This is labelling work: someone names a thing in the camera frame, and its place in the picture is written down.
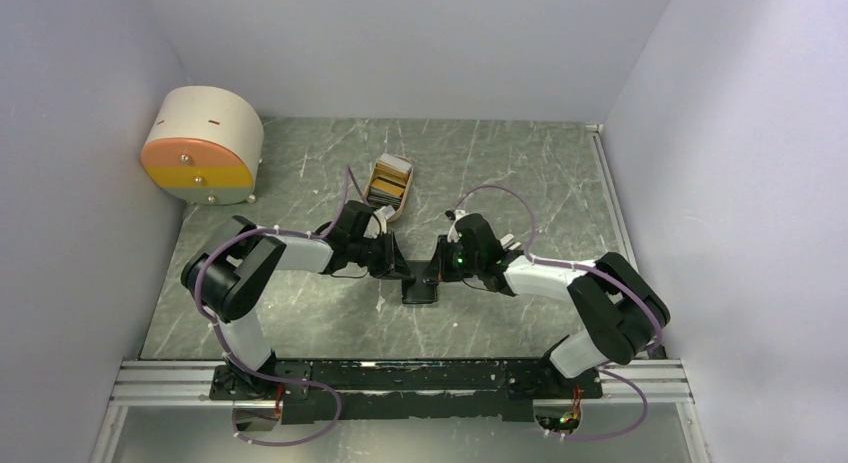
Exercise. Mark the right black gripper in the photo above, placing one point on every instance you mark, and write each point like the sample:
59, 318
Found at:
439, 269

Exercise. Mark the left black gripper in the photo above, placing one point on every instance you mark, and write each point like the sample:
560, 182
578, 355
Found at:
393, 261

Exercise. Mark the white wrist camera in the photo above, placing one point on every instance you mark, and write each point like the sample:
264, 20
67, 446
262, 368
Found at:
382, 217
454, 216

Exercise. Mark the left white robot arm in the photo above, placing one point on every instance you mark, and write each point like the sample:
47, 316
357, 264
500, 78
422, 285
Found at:
229, 274

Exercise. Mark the round pastel drawer box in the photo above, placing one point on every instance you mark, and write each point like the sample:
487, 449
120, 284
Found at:
205, 146

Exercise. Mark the small white wooden block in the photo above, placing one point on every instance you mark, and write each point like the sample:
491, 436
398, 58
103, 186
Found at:
509, 242

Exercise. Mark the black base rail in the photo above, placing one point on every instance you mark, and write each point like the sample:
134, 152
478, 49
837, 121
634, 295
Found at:
350, 389

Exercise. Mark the black leather card holder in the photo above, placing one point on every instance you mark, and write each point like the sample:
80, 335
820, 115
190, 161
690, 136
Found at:
416, 290

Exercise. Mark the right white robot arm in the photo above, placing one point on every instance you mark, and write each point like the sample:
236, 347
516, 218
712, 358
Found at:
621, 314

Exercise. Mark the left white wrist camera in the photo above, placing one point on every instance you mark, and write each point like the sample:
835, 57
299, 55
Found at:
382, 217

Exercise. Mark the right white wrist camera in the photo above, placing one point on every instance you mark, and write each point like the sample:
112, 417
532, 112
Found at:
454, 216

